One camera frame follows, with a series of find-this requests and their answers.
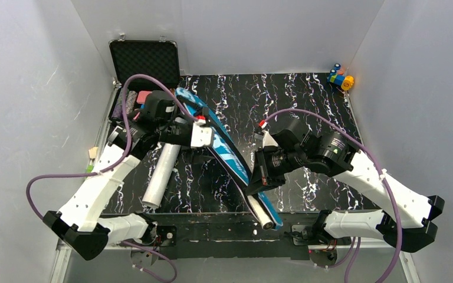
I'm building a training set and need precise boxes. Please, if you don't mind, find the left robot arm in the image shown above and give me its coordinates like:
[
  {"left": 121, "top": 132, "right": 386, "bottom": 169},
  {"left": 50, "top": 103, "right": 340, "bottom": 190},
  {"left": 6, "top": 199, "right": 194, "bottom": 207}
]
[{"left": 42, "top": 91, "right": 192, "bottom": 261}]

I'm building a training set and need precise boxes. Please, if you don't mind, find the beige wooden block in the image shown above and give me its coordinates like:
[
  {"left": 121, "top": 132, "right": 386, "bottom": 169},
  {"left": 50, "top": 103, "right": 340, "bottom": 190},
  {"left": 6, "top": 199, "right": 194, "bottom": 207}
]
[{"left": 88, "top": 147, "right": 99, "bottom": 160}]

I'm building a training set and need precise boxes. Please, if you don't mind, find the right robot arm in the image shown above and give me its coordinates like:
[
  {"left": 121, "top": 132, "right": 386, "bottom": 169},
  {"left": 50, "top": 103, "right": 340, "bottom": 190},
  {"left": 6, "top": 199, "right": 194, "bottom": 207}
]
[{"left": 246, "top": 119, "right": 445, "bottom": 253}]

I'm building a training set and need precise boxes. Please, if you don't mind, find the black poker chip case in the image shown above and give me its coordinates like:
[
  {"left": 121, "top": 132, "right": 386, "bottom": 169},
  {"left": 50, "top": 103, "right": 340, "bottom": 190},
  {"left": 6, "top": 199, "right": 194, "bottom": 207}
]
[{"left": 108, "top": 39, "right": 180, "bottom": 122}]

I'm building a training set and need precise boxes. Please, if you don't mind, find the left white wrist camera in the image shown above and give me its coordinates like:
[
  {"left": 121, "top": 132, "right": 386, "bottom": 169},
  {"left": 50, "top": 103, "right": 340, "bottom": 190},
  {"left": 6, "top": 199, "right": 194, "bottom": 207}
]
[{"left": 190, "top": 116, "right": 214, "bottom": 148}]

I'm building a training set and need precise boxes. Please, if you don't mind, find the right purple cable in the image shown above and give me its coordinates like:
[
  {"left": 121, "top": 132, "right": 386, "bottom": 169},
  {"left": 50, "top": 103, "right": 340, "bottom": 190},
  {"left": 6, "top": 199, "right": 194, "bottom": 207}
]
[{"left": 260, "top": 108, "right": 403, "bottom": 283}]

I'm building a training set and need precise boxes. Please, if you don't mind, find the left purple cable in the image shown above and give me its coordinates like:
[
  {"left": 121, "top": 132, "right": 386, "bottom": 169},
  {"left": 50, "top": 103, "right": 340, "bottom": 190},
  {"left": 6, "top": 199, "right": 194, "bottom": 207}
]
[{"left": 26, "top": 74, "right": 206, "bottom": 283}]

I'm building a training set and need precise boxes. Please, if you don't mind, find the blue badminton racket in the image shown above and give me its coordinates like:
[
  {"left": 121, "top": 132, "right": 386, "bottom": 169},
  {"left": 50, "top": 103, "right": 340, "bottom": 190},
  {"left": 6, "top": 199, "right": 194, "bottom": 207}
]
[{"left": 247, "top": 196, "right": 275, "bottom": 230}]

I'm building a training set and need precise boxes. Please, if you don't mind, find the white shuttlecock tube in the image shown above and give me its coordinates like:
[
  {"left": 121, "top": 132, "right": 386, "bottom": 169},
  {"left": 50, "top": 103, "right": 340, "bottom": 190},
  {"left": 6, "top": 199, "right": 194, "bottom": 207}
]
[{"left": 142, "top": 143, "right": 181, "bottom": 209}]

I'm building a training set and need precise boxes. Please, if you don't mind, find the colourful toy block train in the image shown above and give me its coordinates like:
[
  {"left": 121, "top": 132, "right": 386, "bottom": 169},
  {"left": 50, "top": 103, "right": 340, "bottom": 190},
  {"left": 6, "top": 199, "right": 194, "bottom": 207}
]
[{"left": 327, "top": 63, "right": 354, "bottom": 91}]

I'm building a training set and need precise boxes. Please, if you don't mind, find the blue racket bag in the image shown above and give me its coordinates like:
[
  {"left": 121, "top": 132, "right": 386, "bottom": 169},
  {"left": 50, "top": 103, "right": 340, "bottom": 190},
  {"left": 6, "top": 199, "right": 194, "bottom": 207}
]
[{"left": 175, "top": 87, "right": 283, "bottom": 230}]

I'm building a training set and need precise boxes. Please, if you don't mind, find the purple cable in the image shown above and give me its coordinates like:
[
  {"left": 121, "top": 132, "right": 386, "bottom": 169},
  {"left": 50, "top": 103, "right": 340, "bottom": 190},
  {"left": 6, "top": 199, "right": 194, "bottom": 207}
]
[
  {"left": 26, "top": 74, "right": 206, "bottom": 283},
  {"left": 260, "top": 108, "right": 403, "bottom": 283}
]

